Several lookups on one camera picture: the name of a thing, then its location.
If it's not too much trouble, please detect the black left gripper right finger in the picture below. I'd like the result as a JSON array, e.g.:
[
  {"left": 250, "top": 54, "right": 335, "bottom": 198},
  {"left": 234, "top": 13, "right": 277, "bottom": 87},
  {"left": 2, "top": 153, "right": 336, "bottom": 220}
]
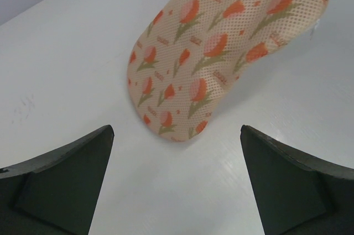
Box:
[{"left": 240, "top": 125, "right": 353, "bottom": 234}]

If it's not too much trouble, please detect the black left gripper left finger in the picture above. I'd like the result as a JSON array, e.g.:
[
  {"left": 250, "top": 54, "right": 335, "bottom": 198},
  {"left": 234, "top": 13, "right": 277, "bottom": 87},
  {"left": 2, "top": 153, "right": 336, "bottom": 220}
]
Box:
[{"left": 1, "top": 125, "right": 114, "bottom": 234}]

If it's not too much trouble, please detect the floral mesh laundry bag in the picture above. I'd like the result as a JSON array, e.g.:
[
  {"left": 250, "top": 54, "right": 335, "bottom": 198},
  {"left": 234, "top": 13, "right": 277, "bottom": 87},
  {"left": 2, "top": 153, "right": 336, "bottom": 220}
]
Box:
[{"left": 127, "top": 0, "right": 329, "bottom": 142}]

